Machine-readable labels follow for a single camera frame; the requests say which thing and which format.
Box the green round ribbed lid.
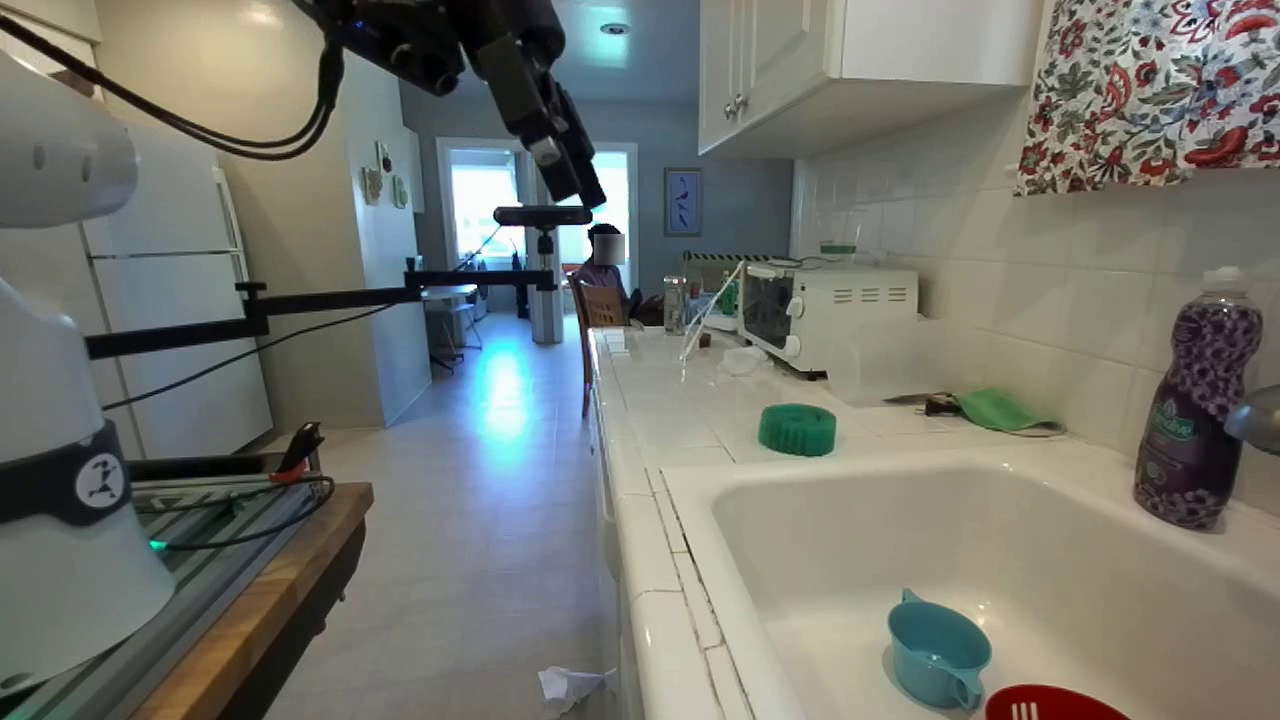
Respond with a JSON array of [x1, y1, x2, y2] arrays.
[[754, 401, 839, 461]]

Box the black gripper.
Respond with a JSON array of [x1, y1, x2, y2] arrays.
[[442, 0, 612, 212]]

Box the white wall cabinet beside curtain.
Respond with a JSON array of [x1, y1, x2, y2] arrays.
[[697, 0, 1044, 161]]

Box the red handled pliers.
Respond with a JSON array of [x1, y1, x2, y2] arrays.
[[273, 419, 327, 486]]

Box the metal base frame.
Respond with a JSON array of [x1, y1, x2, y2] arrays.
[[0, 471, 335, 720]]

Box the glass jar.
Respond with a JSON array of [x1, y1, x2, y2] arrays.
[[661, 273, 697, 336]]

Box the teal measuring cup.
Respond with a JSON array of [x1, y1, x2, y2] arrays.
[[878, 589, 995, 711]]

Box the floral print curtain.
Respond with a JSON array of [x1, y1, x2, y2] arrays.
[[1012, 0, 1280, 199]]

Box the framed wall picture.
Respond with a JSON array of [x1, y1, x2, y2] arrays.
[[661, 162, 706, 238]]

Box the grey stand post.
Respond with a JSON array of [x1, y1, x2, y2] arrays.
[[528, 223, 569, 352]]

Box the dark small utensil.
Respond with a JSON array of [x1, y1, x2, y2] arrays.
[[878, 389, 964, 416]]

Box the purple dish soap bottle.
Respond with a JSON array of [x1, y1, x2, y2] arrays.
[[1130, 263, 1268, 536]]

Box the crumpled white paper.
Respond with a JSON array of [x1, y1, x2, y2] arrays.
[[534, 658, 615, 711]]

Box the black stereo camera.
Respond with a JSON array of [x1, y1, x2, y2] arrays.
[[492, 199, 595, 231]]

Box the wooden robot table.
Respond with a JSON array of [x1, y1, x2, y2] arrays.
[[130, 478, 374, 720]]

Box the seated person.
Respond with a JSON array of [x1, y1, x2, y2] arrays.
[[571, 220, 636, 331]]

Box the white kitchen sink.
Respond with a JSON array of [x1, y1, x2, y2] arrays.
[[661, 453, 1280, 720]]

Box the wooden chair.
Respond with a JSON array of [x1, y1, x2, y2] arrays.
[[569, 273, 632, 416]]

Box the white refrigerator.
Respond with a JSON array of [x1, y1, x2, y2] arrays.
[[81, 125, 277, 463]]

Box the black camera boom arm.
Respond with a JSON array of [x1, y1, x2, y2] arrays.
[[85, 256, 555, 362]]

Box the black table cable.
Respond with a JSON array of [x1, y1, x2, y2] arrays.
[[144, 471, 341, 554]]

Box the green cloth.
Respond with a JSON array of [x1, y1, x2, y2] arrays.
[[953, 385, 1063, 435]]

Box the thin black boom cable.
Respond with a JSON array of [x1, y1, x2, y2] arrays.
[[95, 304, 403, 410]]

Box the bright glass door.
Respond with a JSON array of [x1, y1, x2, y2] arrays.
[[585, 143, 636, 263], [448, 143, 528, 273]]

